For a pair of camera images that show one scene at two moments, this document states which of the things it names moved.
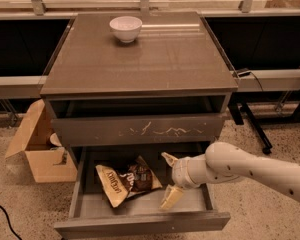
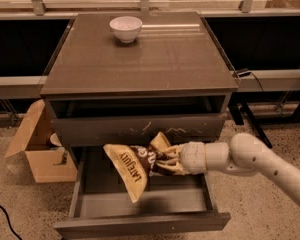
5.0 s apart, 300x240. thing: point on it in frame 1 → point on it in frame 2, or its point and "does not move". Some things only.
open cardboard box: [48, 161] does not move
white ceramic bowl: [126, 28] does not move
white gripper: [180, 173] → [192, 158]
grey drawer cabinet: [170, 87] does not move
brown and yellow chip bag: [120, 184] → [135, 165]
